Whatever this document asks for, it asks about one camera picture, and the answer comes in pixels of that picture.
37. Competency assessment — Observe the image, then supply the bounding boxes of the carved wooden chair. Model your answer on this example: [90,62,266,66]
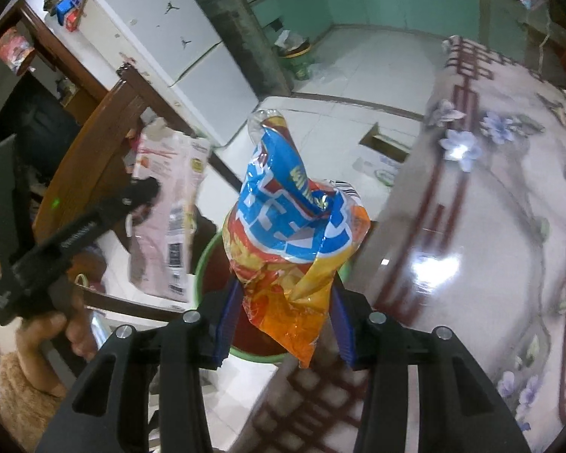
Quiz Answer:
[28,66,237,322]

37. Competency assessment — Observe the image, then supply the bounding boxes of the teal kitchen cabinets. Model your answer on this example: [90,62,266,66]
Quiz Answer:
[248,0,489,39]

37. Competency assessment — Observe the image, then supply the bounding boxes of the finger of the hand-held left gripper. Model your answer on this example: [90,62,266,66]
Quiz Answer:
[117,178,163,211]

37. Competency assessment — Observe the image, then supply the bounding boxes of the green plastic basin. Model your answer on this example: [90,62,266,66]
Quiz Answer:
[193,233,359,364]

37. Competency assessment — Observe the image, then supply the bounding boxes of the pale pink snack bag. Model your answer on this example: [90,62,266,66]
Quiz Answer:
[127,120,213,303]

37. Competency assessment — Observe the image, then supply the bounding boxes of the green bottle on floor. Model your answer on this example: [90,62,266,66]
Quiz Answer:
[274,31,319,81]

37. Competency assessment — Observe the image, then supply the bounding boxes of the cardboard box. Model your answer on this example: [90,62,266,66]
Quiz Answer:
[354,123,413,190]

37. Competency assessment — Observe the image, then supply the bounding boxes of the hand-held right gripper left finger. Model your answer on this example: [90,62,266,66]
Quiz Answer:
[35,278,242,453]

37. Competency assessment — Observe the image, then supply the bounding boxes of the person's left hand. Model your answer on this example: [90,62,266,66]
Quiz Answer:
[16,288,100,373]

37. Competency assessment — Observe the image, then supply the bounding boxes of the person's left forearm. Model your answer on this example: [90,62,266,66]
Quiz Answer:
[0,340,71,453]

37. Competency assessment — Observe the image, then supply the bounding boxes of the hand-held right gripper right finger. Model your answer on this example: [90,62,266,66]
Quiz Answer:
[330,287,531,453]

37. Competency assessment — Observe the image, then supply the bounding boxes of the orange snack bag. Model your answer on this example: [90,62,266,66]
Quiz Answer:
[221,111,371,369]

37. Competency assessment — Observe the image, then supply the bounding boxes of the pile of colourful boxes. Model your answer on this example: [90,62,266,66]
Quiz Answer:
[45,0,100,31]

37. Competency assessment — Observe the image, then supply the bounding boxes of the red round decoration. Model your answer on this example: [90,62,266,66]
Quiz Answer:
[0,27,35,75]

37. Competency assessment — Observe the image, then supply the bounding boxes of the white refrigerator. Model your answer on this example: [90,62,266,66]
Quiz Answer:
[45,0,260,147]

